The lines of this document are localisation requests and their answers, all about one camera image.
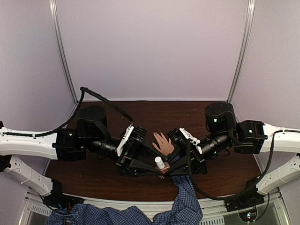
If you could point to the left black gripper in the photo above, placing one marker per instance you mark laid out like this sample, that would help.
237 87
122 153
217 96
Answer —
129 158

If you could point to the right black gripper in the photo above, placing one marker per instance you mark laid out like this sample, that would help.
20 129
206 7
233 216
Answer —
198 163

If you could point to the pink nail polish bottle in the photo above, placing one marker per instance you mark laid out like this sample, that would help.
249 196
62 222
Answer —
166 168

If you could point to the white nail polish cap brush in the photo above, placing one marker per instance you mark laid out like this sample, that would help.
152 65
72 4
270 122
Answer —
159 162

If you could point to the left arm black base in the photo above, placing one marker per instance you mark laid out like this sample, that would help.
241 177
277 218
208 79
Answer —
61 202

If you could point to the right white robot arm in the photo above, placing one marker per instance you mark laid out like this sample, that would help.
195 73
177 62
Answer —
247 137

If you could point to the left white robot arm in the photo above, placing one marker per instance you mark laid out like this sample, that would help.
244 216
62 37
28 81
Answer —
69 145

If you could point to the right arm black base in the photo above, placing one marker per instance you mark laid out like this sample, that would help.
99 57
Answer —
243 202

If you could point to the mannequin hand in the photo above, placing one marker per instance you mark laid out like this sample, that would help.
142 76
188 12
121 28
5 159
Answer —
162 144

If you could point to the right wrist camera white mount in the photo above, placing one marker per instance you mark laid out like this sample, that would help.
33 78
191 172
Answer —
181 137

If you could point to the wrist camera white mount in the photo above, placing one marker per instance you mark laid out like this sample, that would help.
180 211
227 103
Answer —
181 137
132 134

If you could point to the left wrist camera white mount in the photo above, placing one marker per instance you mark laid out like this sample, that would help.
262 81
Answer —
132 134

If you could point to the right aluminium frame post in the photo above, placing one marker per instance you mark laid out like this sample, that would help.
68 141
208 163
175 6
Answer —
243 48

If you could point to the aluminium frame post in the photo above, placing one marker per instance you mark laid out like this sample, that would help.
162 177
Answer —
243 48
62 54

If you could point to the left aluminium frame post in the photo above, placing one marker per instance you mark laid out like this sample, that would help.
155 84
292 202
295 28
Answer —
62 54

